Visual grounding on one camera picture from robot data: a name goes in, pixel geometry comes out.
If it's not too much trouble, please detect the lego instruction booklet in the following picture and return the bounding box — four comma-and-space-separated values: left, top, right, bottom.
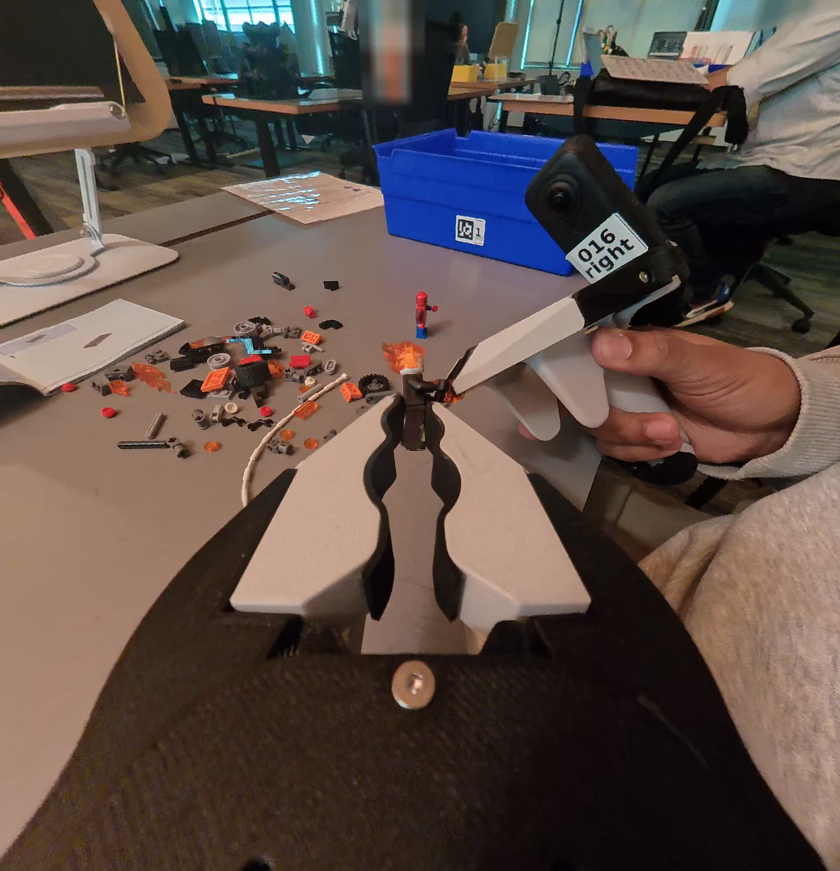
0, 298, 186, 397

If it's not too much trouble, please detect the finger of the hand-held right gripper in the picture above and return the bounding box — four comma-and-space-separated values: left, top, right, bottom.
446, 293, 590, 397

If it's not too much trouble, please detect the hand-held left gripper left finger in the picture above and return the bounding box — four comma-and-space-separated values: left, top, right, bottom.
228, 393, 403, 620

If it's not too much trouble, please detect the dark screen tablet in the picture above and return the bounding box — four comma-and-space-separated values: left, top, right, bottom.
0, 0, 175, 147

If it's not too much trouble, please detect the black bag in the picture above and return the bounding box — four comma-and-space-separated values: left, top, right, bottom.
573, 68, 749, 147

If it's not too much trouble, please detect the black office chair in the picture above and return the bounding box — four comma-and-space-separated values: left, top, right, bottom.
733, 177, 840, 334

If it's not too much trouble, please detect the white tablet stand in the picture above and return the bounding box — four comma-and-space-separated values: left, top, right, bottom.
0, 85, 181, 332

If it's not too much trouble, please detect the flame head lego minifigure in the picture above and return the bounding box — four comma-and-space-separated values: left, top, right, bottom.
381, 338, 455, 451

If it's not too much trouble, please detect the person's right forearm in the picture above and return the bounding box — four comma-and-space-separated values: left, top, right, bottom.
695, 340, 840, 484

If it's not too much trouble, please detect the white flexible lego hose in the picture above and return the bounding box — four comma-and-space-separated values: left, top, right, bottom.
242, 373, 346, 506

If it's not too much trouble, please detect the blue plastic bin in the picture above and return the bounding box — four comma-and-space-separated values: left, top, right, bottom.
372, 128, 639, 276

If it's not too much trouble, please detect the wooden edge desk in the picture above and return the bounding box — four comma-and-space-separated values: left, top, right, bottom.
488, 92, 730, 147
202, 88, 366, 179

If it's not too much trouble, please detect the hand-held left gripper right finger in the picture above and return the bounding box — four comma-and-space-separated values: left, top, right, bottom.
427, 400, 592, 653

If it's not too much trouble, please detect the pile of loose lego pieces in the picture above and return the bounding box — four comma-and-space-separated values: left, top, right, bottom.
92, 271, 394, 458

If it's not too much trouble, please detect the person's right hand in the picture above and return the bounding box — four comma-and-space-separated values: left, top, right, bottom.
589, 327, 803, 469

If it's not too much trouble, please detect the person's grey sweater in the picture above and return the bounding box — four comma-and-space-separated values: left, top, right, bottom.
638, 452, 840, 871

